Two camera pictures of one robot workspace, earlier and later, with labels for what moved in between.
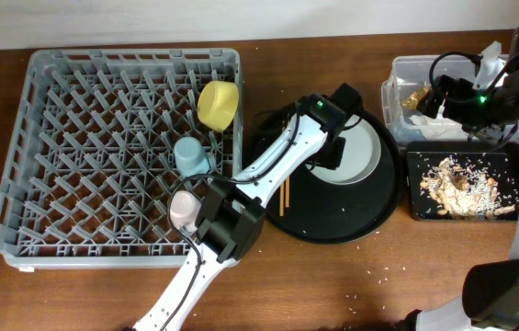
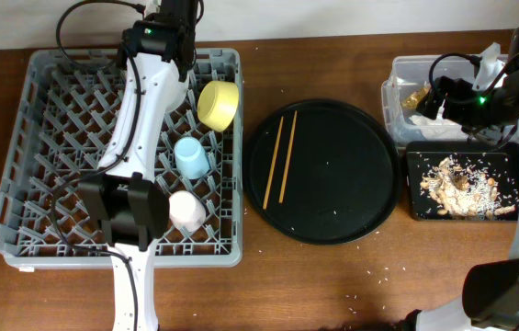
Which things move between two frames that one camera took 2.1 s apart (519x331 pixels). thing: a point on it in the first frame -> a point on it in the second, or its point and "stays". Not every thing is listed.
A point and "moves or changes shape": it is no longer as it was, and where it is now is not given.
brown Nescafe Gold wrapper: (412, 98) stays
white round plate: (360, 157) -> (174, 91)
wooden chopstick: (287, 191) moves or changes shape
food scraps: (464, 190) stays
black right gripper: (460, 89) stays
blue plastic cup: (191, 158) stays
